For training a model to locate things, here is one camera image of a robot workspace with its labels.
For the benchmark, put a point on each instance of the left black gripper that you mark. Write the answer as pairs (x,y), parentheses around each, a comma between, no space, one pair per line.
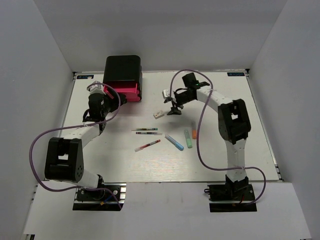
(114,101)

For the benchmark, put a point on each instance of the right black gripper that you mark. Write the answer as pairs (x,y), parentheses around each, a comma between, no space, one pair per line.
(175,110)

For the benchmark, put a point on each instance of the pink top drawer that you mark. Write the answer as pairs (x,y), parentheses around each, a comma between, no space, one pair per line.
(125,87)

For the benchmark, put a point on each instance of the white eraser box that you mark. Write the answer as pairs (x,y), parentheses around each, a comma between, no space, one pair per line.
(158,114)

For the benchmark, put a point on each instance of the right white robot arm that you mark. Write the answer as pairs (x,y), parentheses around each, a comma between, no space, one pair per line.
(233,126)

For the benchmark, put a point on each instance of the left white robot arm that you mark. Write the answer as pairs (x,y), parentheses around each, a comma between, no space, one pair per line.
(65,158)

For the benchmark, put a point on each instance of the orange highlighter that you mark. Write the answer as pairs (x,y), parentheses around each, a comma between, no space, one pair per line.
(194,130)

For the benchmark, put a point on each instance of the green highlighter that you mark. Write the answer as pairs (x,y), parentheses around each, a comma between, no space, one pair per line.
(187,138)

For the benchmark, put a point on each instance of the green gel pen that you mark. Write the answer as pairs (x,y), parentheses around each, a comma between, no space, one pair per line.
(144,129)

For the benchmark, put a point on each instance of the black drawer cabinet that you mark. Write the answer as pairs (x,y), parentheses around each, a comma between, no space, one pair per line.
(124,68)

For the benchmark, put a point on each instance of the purple gel pen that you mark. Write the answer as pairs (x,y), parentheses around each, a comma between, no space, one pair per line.
(149,133)

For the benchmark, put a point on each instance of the blue highlighter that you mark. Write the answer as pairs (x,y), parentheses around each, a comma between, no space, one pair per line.
(174,142)

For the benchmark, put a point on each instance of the left blue table label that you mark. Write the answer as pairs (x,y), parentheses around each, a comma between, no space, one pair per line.
(82,77)

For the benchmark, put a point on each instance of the blue table label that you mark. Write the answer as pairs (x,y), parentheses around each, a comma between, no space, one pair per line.
(82,77)
(235,74)

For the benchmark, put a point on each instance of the red gel pen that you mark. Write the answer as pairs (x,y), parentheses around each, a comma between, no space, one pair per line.
(147,145)

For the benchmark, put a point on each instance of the right blue table label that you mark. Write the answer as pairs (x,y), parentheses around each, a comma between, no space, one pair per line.
(235,74)

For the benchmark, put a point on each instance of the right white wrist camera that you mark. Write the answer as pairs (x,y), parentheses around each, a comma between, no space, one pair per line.
(166,96)

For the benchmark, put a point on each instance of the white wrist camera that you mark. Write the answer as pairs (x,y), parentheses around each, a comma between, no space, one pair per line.
(166,96)
(96,88)

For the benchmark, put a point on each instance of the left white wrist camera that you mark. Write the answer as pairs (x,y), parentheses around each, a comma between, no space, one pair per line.
(96,88)

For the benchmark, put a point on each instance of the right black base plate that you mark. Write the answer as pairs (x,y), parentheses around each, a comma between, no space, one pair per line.
(221,201)

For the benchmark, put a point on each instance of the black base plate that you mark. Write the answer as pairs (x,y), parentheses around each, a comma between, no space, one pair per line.
(221,201)
(110,199)

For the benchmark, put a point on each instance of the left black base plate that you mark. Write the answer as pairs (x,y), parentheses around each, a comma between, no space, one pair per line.
(110,199)

